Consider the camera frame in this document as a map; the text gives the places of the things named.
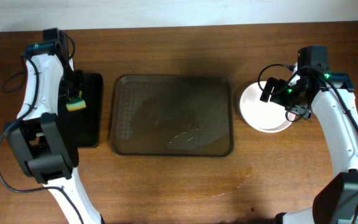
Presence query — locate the green yellow sponge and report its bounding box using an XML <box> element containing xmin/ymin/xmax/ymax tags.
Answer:
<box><xmin>66</xmin><ymin>91</ymin><xmax>86</xmax><ymax>111</ymax></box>

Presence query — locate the white plate top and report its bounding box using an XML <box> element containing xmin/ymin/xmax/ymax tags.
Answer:
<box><xmin>238</xmin><ymin>82</ymin><xmax>291</xmax><ymax>133</ymax></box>

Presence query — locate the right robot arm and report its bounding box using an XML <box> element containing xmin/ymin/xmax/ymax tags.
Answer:
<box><xmin>259</xmin><ymin>45</ymin><xmax>358</xmax><ymax>224</ymax></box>

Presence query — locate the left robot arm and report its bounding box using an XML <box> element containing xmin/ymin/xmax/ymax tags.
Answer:
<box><xmin>2</xmin><ymin>28</ymin><xmax>104</xmax><ymax>223</ymax></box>

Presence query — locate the black small tray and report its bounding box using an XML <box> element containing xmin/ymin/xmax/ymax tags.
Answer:
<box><xmin>58</xmin><ymin>70</ymin><xmax>104</xmax><ymax>148</ymax></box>

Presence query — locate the brown serving tray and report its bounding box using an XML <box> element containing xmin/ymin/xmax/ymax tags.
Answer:
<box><xmin>110</xmin><ymin>75</ymin><xmax>234</xmax><ymax>157</ymax></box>

